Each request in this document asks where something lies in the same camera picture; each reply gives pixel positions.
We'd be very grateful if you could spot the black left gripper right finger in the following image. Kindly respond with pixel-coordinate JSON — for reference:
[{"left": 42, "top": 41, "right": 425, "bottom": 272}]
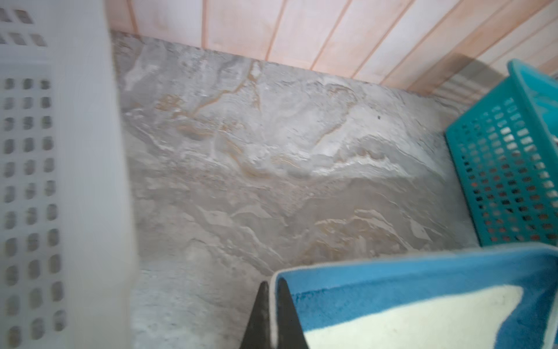
[{"left": 276, "top": 278, "right": 308, "bottom": 349}]

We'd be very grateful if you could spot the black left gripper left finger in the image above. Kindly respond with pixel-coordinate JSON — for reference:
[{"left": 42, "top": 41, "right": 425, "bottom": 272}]
[{"left": 240, "top": 282, "right": 270, "bottom": 349}]

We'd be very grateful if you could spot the blue and cream towel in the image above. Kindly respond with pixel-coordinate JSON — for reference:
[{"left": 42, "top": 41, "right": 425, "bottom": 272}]
[{"left": 269, "top": 243, "right": 557, "bottom": 348}]

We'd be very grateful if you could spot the white plastic laundry basket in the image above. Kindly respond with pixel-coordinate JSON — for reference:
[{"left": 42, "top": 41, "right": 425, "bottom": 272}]
[{"left": 1, "top": 1, "right": 138, "bottom": 348}]

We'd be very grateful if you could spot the teal plastic basket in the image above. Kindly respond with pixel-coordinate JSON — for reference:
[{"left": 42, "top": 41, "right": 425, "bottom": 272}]
[{"left": 446, "top": 59, "right": 557, "bottom": 247}]

